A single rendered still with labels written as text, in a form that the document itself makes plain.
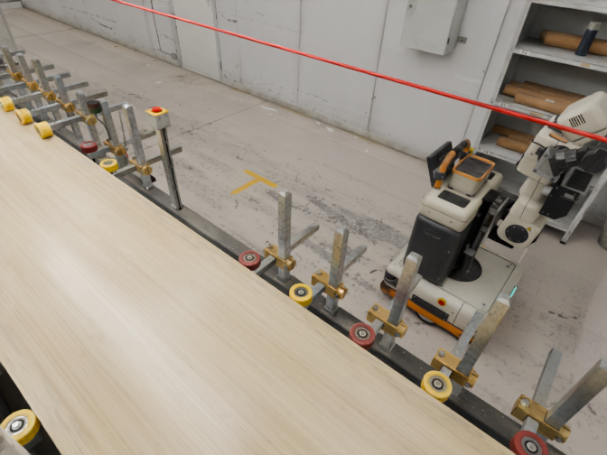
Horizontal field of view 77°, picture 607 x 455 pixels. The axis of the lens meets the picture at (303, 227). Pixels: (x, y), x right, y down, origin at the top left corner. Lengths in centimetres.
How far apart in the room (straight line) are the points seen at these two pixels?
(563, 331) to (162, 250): 236
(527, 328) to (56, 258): 251
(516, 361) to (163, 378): 196
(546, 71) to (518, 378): 224
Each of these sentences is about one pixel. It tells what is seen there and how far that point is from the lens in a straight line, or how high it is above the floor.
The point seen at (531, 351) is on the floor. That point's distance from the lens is 267.
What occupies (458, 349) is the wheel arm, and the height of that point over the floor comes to 82.
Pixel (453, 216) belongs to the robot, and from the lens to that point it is 202.
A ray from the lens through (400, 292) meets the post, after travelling 123.
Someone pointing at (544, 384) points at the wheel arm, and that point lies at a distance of 144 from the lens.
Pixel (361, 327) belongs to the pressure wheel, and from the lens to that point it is 126.
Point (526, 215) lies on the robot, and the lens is 209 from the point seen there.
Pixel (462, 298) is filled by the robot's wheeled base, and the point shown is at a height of 28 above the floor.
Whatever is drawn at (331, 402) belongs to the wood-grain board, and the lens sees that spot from 112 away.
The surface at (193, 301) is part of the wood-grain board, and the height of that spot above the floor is 90.
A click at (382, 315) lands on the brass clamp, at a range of 136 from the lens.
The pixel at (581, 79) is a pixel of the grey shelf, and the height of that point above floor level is 105.
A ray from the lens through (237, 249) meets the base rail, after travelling 177.
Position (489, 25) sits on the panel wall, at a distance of 365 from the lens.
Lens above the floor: 191
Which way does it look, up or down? 40 degrees down
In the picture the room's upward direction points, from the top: 3 degrees clockwise
